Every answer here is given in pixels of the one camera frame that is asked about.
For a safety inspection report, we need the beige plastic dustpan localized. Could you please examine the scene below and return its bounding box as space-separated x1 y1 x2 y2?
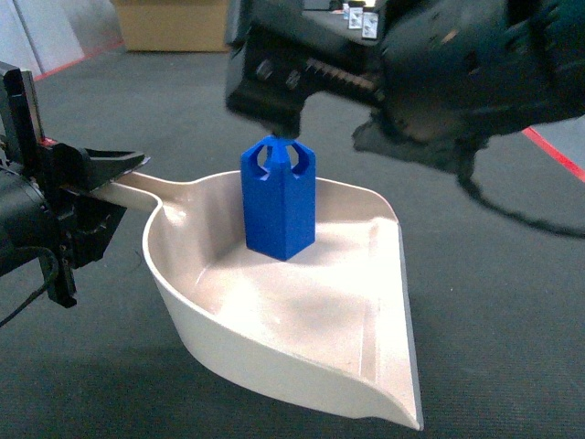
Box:
103 171 423 430

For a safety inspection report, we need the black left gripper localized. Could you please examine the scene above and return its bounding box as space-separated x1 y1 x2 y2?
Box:
1 62 149 308

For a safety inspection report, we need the blue plastic block part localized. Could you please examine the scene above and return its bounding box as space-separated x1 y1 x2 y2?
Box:
240 135 316 261

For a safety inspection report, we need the cardboard box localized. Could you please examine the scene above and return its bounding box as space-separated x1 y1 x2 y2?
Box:
112 0 228 53

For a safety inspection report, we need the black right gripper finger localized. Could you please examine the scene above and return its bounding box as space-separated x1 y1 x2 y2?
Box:
262 108 301 138

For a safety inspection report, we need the black box with label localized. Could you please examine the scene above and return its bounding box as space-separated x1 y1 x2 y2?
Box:
362 11 378 40

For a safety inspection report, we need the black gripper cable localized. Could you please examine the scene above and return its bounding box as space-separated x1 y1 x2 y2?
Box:
0 246 60 328

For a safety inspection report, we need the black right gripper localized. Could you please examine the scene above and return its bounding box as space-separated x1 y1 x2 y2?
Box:
226 1 584 142

